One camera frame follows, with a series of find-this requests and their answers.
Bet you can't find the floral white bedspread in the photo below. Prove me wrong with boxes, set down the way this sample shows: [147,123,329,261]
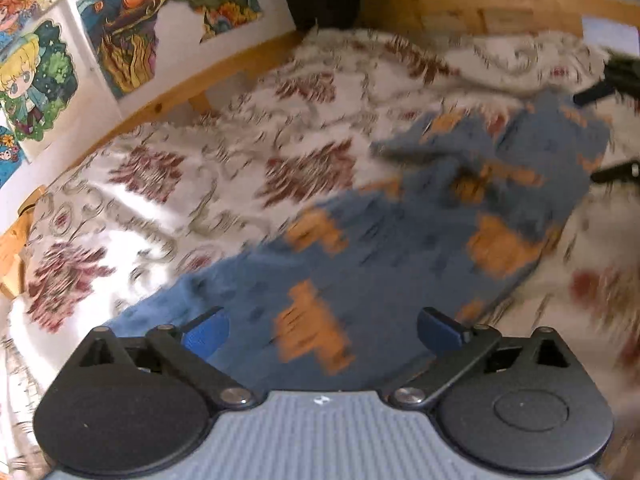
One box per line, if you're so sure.
[1,30,639,479]

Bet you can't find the anime girl poster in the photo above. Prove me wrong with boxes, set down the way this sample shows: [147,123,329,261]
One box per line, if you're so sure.
[0,0,38,185]

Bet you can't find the wooden bed frame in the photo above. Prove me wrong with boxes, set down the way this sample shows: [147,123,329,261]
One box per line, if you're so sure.
[1,0,639,298]

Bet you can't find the blue pants with orange cars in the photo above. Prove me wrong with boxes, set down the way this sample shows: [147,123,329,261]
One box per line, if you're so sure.
[111,91,610,392]

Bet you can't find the starry night style poster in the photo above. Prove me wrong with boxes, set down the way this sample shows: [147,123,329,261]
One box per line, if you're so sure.
[76,0,167,100]

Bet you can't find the blond chibi character poster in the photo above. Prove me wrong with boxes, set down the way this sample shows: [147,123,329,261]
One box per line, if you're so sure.
[1,20,78,143]

